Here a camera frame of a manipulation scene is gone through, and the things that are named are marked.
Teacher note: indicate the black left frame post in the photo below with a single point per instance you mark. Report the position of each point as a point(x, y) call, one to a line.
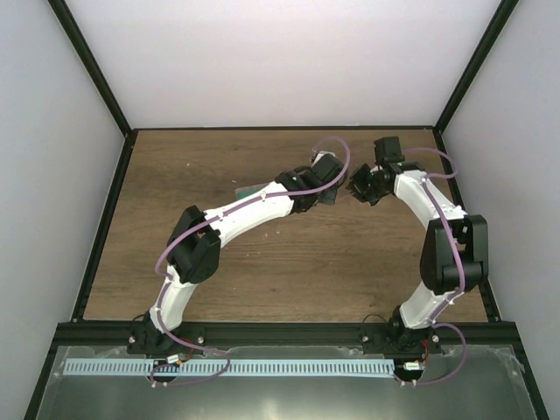
point(74, 34)

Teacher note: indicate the light blue slotted cable duct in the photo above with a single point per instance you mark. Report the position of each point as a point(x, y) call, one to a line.
point(369, 368)

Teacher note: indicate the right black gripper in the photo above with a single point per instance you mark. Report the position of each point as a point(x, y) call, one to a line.
point(357, 177)

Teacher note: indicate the green glasses case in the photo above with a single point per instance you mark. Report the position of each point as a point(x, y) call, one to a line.
point(245, 191)

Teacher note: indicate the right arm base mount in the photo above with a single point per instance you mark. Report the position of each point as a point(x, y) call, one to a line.
point(390, 336)

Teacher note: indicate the black aluminium front rail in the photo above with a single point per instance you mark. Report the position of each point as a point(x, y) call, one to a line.
point(230, 334)

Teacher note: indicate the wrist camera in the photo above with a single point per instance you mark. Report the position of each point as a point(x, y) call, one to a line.
point(326, 167)
point(387, 150)

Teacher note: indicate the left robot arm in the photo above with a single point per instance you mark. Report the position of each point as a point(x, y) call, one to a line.
point(193, 251)

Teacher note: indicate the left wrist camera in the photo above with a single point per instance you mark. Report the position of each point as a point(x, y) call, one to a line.
point(326, 167)

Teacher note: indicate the metal sheet panel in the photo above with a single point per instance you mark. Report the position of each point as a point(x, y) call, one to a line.
point(475, 382)

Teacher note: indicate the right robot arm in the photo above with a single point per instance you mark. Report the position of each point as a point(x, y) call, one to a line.
point(454, 258)

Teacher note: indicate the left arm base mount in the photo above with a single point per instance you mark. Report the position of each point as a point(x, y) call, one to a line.
point(146, 339)

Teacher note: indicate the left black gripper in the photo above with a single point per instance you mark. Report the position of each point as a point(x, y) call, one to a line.
point(329, 196)

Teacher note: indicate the black right frame post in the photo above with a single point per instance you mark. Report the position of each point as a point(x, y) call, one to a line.
point(485, 45)

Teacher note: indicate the black frame post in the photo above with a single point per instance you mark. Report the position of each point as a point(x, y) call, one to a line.
point(485, 45)
point(74, 34)

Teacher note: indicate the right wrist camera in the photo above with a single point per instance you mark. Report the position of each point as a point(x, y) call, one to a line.
point(387, 150)

